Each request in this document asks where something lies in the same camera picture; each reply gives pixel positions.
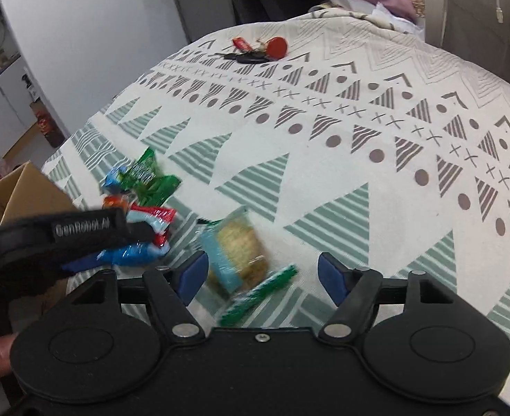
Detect teal beige cookie packet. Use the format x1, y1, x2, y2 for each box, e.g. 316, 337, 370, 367
197, 207, 298, 328

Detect red light-blue snack packet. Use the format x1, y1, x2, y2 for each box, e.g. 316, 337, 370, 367
126, 204, 177, 248

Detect green plum candy packet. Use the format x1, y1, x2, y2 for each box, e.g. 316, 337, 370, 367
118, 147, 182, 207

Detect brown cardboard box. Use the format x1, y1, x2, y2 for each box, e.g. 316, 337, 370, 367
0, 163, 77, 331

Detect orange snack packet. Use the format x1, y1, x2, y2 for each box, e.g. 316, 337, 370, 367
102, 194, 133, 212

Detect small blue green snack packet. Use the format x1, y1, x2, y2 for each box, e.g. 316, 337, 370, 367
101, 165, 127, 194

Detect red patterned paper bag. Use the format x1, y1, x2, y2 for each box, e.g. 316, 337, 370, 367
29, 99, 65, 148

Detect patterned white green bedspread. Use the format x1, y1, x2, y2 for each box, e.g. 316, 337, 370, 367
43, 9, 510, 339

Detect black keys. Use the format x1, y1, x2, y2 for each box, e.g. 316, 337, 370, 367
218, 51, 273, 64

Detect red round mushroom charm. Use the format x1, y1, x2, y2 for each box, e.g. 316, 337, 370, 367
257, 37, 288, 60

